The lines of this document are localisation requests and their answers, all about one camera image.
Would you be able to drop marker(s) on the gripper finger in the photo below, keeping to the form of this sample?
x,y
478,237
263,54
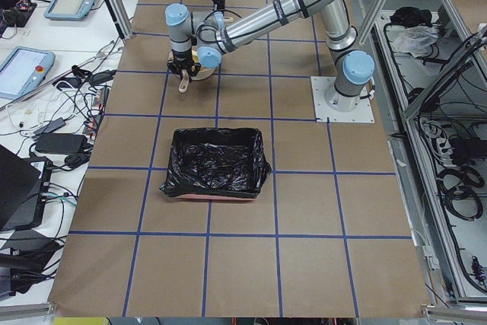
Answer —
x,y
175,67
194,69

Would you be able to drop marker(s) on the beige plastic dustpan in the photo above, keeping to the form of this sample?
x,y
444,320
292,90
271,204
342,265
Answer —
x,y
203,74

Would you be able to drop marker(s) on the black bag lined bin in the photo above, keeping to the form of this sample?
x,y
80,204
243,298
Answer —
x,y
216,163

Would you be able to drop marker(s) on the upper blue teach pendant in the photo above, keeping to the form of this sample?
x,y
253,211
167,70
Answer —
x,y
68,10

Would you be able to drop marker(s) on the blue teach pendant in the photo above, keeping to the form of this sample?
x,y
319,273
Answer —
x,y
68,10
23,70

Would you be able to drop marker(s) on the black power brick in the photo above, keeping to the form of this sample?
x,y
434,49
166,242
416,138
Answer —
x,y
60,143

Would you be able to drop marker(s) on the lower blue teach pendant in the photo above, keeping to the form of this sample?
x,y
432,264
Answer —
x,y
23,70

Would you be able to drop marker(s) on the black laptop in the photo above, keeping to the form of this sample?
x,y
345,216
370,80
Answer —
x,y
24,183

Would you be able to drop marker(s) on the white crumpled cloth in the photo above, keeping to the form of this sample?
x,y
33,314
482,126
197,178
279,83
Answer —
x,y
416,41

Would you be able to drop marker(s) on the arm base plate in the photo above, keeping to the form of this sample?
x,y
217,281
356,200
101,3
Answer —
x,y
332,107

